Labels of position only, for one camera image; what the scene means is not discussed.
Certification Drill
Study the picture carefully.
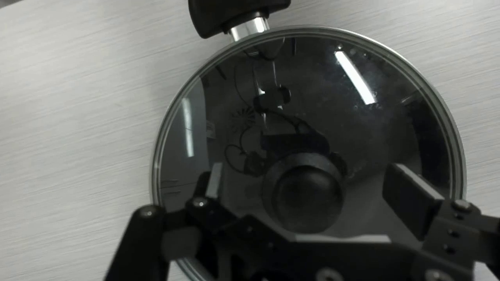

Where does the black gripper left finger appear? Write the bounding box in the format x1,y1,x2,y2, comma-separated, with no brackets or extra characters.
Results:
103,160,287,281

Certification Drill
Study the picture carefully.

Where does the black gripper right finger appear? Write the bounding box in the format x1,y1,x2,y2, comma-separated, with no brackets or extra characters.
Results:
381,162,500,277

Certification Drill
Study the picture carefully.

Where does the glass lid with black knob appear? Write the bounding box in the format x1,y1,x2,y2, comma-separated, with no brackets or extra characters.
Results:
151,26,467,281

